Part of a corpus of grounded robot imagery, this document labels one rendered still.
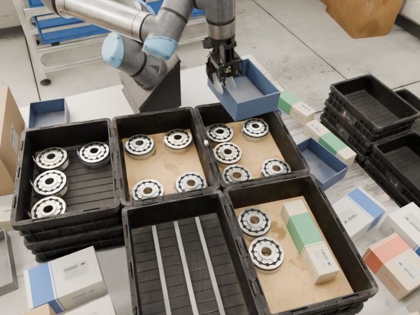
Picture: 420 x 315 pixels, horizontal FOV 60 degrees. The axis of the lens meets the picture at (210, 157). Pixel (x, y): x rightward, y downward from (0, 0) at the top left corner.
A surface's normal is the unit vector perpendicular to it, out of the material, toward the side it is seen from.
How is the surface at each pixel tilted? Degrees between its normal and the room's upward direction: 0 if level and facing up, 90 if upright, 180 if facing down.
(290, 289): 0
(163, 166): 0
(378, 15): 90
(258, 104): 90
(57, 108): 90
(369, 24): 91
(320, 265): 0
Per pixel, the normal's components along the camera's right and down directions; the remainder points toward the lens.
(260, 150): 0.03, -0.68
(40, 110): 0.28, 0.71
